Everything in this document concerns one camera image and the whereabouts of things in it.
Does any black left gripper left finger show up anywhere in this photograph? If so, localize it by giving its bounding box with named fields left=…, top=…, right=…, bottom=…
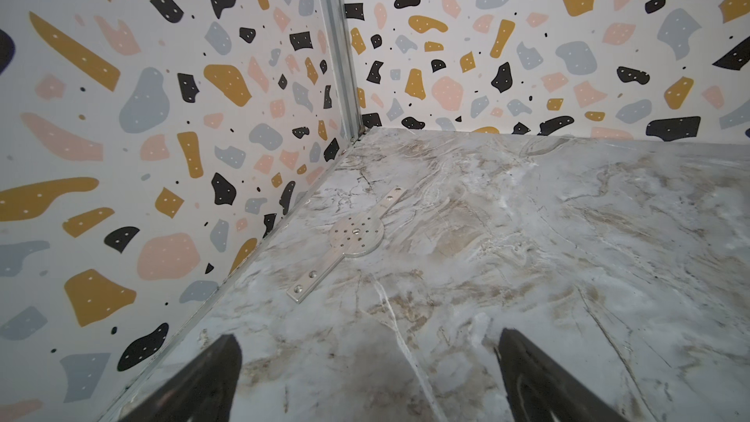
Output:
left=123, top=334, right=242, bottom=422

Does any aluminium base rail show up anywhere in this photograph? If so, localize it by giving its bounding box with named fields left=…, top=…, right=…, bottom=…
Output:
left=97, top=137, right=359, bottom=421

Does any perforated metal bracket plate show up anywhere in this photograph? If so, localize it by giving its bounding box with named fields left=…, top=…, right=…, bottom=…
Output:
left=286, top=187, right=405, bottom=304

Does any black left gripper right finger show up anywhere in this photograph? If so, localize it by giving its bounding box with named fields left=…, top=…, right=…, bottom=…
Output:
left=495, top=328, right=626, bottom=422

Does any aluminium corner post left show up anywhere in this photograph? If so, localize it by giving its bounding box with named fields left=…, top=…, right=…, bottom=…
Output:
left=320, top=0, right=364, bottom=145

